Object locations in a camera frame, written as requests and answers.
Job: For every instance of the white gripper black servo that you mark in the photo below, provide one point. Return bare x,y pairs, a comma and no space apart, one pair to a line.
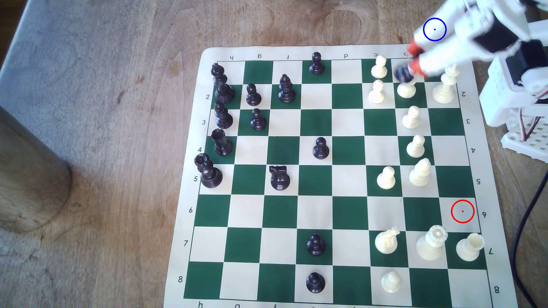
445,57

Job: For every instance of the black pawn chess piece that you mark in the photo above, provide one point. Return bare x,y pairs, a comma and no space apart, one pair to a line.
258,122
320,150
315,283
316,66
316,246
402,74
253,98

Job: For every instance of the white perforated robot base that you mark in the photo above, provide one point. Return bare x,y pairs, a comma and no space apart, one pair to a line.
528,143

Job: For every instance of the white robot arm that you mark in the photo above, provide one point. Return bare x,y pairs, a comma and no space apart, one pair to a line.
501,94

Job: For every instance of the white king chess piece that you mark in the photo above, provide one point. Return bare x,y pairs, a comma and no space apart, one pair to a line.
443,92

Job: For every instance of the white bishop chess piece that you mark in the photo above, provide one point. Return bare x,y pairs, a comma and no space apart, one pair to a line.
406,90
419,175

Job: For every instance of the white pawn chess piece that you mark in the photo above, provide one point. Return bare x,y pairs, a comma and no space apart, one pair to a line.
386,180
411,120
390,283
415,149
376,95
379,69

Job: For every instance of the black bishop chess piece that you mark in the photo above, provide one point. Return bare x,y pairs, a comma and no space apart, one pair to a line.
286,92

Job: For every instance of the white queen chess piece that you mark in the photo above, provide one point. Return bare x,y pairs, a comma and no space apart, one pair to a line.
430,246

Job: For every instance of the white knight chess piece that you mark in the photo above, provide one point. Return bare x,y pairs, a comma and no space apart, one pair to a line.
386,242

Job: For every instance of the white rook chess piece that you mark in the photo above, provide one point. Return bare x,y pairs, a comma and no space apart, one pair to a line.
468,249

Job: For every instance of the green and white chess mat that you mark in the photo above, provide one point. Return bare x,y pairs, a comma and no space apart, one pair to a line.
317,209

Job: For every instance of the black knight chess piece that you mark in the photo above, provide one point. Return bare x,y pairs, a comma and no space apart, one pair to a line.
279,179

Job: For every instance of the black king chess piece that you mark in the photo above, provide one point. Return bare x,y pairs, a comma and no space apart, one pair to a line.
222,92

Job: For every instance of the black rook chess piece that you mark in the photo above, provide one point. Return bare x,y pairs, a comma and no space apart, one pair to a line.
222,145

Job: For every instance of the black bishop h3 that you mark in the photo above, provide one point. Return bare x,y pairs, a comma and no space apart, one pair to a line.
223,119

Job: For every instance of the black queen h5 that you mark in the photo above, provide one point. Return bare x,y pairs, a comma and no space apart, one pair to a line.
210,176

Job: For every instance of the round wooden post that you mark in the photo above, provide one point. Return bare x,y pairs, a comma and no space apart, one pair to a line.
30,179

